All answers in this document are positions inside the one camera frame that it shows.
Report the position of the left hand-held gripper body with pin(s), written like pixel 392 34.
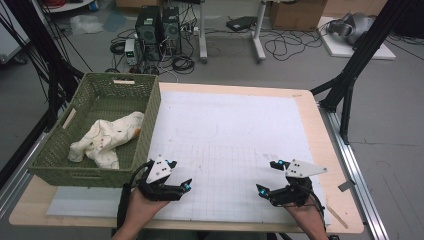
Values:
pixel 156 191

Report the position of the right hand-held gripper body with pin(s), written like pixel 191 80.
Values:
pixel 293 195

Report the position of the cream printed cloth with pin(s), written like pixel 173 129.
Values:
pixel 106 136

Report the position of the green woven basket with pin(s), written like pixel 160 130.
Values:
pixel 100 100

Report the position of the person's left hand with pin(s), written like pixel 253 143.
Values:
pixel 143 210

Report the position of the person's right hand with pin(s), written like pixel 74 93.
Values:
pixel 308 215

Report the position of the thin wooden stick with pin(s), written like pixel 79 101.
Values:
pixel 337 216

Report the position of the grey tape piece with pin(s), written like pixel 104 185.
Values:
pixel 346 185

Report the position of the white grid mat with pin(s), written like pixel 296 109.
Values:
pixel 233 133

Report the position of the small white power supply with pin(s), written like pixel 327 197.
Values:
pixel 130 51

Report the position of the white desk leg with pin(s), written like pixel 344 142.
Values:
pixel 202 33
pixel 258 36

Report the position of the white floor board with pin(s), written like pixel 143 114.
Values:
pixel 340 50

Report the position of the black computer tower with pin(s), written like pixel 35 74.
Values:
pixel 171 30
pixel 148 31

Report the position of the black metal stand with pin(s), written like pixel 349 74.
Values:
pixel 363 50
pixel 50 60

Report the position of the flat black device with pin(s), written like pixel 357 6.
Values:
pixel 241 23

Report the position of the cardboard box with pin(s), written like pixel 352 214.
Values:
pixel 296 15

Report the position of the teal floor sheet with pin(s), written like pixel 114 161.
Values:
pixel 115 20

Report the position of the grey rounded machine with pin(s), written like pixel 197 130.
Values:
pixel 353 26

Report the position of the clear plastic bag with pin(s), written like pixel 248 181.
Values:
pixel 86 24

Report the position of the aluminium rail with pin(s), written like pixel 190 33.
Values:
pixel 20 170
pixel 353 166

